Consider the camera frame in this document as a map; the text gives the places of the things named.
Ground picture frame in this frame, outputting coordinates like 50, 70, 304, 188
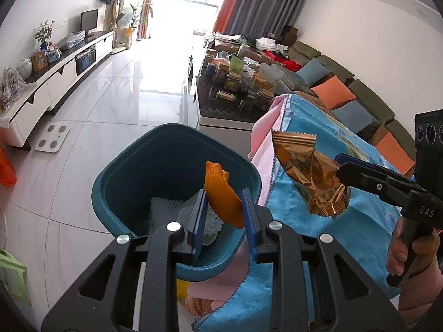
31, 50, 48, 73

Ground blue printed blanket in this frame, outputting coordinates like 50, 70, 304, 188
192, 93, 416, 332

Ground plastic bag of toys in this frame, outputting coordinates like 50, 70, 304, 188
0, 67, 26, 111

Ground black monitor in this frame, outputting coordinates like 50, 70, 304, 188
80, 9, 99, 37

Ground black glass coffee table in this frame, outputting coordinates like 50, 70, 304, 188
194, 36, 277, 133

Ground white bathroom scale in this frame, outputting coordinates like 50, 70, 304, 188
35, 124, 71, 152

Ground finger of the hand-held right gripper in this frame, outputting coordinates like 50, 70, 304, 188
334, 154, 421, 208

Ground grey-blue cushion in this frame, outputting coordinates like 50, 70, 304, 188
331, 101, 378, 134

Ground light blue cushion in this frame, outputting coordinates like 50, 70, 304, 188
297, 57, 331, 87

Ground pile of clothes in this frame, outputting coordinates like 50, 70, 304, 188
254, 35, 302, 73

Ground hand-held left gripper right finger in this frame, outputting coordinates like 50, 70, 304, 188
241, 188, 406, 332

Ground grey curtain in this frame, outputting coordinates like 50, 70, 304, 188
225, 0, 310, 38

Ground orange peel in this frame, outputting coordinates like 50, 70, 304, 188
204, 161, 246, 229

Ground white foam fruit net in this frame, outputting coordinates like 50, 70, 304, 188
148, 196, 222, 246

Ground large orange cushion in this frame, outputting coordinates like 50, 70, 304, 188
311, 75, 357, 109

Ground person's right hand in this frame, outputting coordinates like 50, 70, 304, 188
387, 219, 442, 277

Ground white TV cabinet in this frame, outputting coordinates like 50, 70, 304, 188
0, 30, 115, 147

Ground olive green sofa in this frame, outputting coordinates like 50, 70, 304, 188
249, 40, 416, 180

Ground potted green plant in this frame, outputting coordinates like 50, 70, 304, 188
116, 0, 153, 49

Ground pink towel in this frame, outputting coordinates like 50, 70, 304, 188
190, 94, 293, 301

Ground group of glass jars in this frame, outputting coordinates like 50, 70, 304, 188
201, 52, 277, 111

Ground teal plastic bin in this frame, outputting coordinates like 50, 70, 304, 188
92, 123, 262, 281

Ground flower arrangement in vase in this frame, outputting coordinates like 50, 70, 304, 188
34, 20, 56, 51

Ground orange plastic bag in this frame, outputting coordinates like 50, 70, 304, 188
0, 145, 17, 186

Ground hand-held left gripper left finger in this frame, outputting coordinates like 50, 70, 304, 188
41, 188, 208, 332

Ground wide orange curtain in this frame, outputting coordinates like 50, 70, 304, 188
212, 0, 248, 35

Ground lidded glass jar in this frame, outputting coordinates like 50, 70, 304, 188
16, 58, 33, 80

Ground green plastic stool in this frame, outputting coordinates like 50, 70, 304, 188
0, 249, 32, 307

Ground clear plastic bag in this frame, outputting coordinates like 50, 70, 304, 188
57, 30, 86, 51

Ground brown cardboard boxes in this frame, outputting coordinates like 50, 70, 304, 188
279, 24, 300, 45

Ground golden snack wrapper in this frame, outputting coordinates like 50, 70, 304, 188
271, 129, 351, 218

